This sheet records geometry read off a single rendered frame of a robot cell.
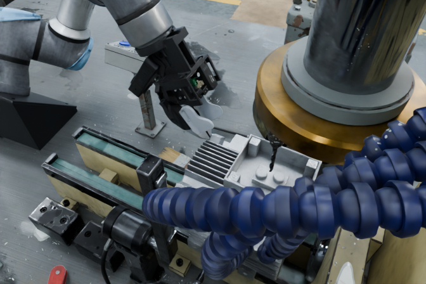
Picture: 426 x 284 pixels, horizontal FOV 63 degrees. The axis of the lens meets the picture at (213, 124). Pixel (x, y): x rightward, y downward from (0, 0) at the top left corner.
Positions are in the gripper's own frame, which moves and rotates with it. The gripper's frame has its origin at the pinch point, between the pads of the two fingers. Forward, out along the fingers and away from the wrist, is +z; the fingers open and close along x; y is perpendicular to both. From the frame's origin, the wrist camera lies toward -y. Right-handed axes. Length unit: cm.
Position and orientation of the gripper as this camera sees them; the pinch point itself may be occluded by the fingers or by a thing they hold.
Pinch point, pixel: (203, 133)
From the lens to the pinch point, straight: 64.9
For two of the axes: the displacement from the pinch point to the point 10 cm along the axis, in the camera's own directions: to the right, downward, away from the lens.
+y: 7.7, -0.6, -6.3
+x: 4.5, -6.5, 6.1
